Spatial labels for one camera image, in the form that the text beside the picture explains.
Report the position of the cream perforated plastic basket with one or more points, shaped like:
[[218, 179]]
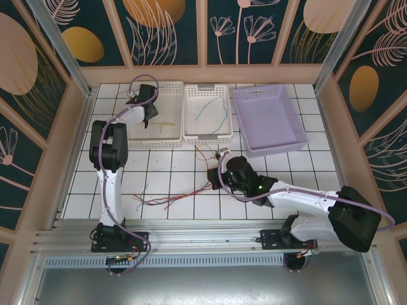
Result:
[[171, 111]]

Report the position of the purple perforated plastic basket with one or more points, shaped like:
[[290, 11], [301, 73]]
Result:
[[270, 120]]

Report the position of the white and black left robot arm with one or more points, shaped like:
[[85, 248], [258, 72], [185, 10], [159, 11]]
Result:
[[111, 197]]

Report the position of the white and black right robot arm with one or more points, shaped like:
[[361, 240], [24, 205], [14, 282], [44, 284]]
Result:
[[302, 201]]

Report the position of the grey metal sheet panel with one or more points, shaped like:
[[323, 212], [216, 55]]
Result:
[[203, 286]]

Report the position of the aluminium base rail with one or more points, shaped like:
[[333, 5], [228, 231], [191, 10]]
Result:
[[203, 236]]

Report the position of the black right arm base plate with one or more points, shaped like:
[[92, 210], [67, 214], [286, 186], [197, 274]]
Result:
[[268, 239]]

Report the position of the aluminium frame post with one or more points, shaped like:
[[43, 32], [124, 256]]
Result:
[[334, 47], [65, 55]]

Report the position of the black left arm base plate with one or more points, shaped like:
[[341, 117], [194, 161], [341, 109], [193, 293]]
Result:
[[141, 238]]

